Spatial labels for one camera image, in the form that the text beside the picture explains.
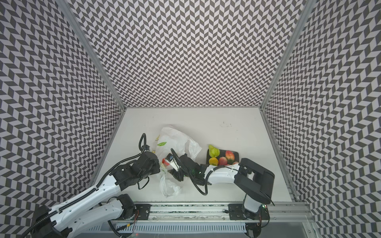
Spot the white vent grille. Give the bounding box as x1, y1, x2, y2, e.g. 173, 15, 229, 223
86, 223, 248, 234

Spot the yellow lemon with leaves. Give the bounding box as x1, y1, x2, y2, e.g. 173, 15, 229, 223
208, 157, 219, 166

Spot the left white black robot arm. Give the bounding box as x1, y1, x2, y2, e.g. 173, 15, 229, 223
21, 151, 160, 238

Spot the black square tray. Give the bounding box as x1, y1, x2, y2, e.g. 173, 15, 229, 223
217, 150, 240, 164

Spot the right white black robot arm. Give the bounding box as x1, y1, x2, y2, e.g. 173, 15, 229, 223
164, 153, 275, 221

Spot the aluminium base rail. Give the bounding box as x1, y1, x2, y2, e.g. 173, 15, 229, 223
136, 202, 314, 224

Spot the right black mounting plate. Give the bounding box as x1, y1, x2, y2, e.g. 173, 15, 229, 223
224, 203, 270, 221

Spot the white plastic bag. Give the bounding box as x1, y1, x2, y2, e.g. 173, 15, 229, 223
154, 126, 202, 198

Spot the red apple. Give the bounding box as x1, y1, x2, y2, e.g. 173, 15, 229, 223
225, 150, 235, 165

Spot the green pear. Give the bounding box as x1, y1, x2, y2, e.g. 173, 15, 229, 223
208, 144, 220, 158

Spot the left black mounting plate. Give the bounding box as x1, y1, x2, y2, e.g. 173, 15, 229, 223
132, 203, 152, 221

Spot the red strawberry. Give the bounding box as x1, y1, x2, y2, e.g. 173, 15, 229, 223
218, 157, 228, 166

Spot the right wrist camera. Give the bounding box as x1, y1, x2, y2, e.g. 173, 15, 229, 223
165, 154, 179, 171

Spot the black mounting plate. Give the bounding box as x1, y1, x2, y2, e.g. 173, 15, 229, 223
132, 203, 152, 221
224, 203, 270, 221

